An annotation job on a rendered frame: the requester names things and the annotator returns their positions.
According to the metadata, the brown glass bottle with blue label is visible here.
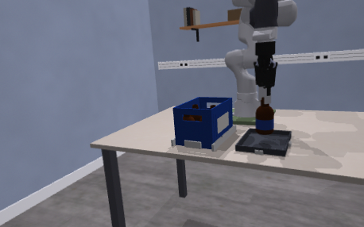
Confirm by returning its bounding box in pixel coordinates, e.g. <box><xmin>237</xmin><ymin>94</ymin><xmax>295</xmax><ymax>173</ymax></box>
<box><xmin>256</xmin><ymin>97</ymin><xmax>274</xmax><ymax>135</ymax></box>

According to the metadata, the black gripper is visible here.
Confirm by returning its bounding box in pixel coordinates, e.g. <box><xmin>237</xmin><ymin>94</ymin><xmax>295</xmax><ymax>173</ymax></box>
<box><xmin>254</xmin><ymin>41</ymin><xmax>278</xmax><ymax>104</ymax></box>

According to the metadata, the blue plastic crate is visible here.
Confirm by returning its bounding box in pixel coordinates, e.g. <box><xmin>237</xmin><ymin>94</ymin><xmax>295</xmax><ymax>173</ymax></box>
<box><xmin>172</xmin><ymin>97</ymin><xmax>233</xmax><ymax>149</ymax></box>

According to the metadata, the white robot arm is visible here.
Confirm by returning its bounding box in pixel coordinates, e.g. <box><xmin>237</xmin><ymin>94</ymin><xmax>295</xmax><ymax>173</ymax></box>
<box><xmin>225</xmin><ymin>0</ymin><xmax>298</xmax><ymax>117</ymax></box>

